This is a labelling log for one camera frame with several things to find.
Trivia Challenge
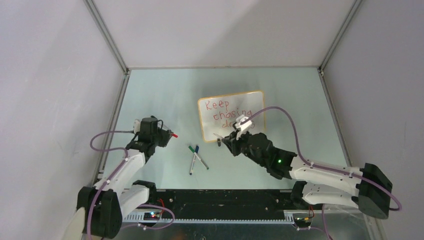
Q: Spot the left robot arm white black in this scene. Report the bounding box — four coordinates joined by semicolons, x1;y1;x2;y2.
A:
76;115;175;239

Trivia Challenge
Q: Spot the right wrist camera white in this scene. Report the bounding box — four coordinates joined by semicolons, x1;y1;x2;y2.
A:
233;114;253;140

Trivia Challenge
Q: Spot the grey cable duct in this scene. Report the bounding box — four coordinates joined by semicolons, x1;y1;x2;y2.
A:
123;211;295;224

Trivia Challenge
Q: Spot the left aluminium corner post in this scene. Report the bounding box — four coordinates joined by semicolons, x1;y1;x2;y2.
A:
83;0;129;75

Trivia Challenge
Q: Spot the whiteboard with orange frame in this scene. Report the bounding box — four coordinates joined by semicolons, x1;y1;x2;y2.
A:
197;90;265;142

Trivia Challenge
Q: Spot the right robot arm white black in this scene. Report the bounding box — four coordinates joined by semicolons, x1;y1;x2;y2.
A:
220;131;393;220

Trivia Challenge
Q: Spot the aluminium frame rail front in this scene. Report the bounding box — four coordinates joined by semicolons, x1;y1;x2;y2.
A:
76;188;378;215

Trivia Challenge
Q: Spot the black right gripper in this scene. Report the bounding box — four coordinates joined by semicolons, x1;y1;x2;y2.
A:
222;127;267;168

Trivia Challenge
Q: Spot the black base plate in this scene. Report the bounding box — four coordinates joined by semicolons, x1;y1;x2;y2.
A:
136;189;309;220

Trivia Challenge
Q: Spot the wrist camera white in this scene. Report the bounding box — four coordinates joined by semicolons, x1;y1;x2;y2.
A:
133;119;141;134
233;114;253;140

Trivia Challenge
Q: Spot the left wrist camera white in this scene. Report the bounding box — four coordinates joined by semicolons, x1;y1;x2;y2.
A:
133;119;141;134

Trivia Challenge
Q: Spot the right aluminium corner post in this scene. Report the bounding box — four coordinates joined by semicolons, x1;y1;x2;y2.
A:
318;0;364;75

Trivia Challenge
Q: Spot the green marker pen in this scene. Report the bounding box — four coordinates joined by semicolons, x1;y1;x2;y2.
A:
196;147;210;170

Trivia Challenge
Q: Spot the blue marker pen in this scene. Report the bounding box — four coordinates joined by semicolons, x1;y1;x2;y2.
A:
188;145;199;175

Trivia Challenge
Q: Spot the aluminium corner post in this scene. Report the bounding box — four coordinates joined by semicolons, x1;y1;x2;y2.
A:
83;0;129;75
318;0;364;75

